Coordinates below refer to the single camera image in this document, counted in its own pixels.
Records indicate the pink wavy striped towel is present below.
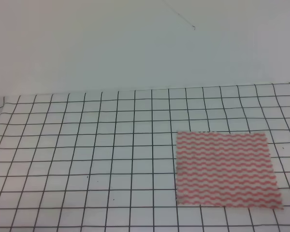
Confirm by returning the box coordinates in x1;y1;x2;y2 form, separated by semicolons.
175;131;283;209

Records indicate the white black-grid tablecloth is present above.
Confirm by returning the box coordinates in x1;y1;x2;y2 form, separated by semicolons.
0;84;290;232

